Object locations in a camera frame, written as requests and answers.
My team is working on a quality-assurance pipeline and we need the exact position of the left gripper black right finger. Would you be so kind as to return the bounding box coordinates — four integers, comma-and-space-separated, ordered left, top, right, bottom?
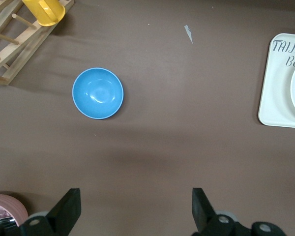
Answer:
192, 188, 253, 236

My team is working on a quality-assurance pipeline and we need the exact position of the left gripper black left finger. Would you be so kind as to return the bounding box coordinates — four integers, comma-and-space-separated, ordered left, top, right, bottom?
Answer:
18, 188, 81, 236

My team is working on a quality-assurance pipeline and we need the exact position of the pink bowl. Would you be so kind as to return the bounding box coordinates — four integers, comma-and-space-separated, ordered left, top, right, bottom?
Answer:
0, 193, 29, 228

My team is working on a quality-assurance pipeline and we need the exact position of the blue bowl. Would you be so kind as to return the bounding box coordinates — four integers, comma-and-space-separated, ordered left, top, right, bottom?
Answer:
72, 67, 124, 120

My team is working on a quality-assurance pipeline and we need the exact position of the cream bear print tray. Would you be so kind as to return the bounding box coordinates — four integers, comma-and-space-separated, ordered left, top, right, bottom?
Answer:
257, 33, 295, 129

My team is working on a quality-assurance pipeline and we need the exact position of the wooden peg cup rack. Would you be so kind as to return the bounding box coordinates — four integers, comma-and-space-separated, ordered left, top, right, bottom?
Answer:
0, 0, 75, 87

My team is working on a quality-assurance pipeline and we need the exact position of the small paper scrap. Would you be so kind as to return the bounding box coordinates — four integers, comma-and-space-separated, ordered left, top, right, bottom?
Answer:
184, 24, 194, 45

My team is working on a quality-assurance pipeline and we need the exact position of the yellow mug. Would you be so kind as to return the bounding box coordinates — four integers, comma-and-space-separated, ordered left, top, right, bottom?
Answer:
22, 0, 66, 27

